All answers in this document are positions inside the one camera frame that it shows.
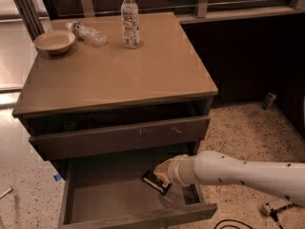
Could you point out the grey robot base foot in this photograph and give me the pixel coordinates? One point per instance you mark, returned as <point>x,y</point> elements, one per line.
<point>271,209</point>

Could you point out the beige bowl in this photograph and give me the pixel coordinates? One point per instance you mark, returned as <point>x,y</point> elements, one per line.
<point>54,42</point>

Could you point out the black rxbar chocolate bar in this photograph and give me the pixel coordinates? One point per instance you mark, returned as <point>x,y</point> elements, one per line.
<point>150,178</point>

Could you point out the metal railing shelf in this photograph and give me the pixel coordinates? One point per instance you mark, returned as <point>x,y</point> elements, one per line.
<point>189,10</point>

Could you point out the lying clear water bottle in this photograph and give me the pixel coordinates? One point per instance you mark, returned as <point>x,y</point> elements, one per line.
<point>87,32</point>

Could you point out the metal rod on floor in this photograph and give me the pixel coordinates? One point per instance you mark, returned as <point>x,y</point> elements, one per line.
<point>6,192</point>

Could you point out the brown drawer cabinet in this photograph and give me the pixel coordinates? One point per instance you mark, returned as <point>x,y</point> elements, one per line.
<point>91,88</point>

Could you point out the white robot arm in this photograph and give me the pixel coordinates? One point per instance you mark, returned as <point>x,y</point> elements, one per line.
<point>281,179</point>

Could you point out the upper drawer front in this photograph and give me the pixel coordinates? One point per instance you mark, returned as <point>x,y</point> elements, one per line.
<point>99,141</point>

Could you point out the blue tape piece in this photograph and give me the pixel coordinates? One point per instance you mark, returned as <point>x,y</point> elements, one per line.
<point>57,177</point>

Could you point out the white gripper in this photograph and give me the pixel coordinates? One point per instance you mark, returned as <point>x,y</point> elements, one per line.
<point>174,170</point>

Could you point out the standing clear water bottle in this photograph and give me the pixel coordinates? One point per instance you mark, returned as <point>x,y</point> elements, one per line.
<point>130,24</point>

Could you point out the open middle drawer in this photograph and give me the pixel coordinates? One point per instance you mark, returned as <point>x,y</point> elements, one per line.
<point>106,192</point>

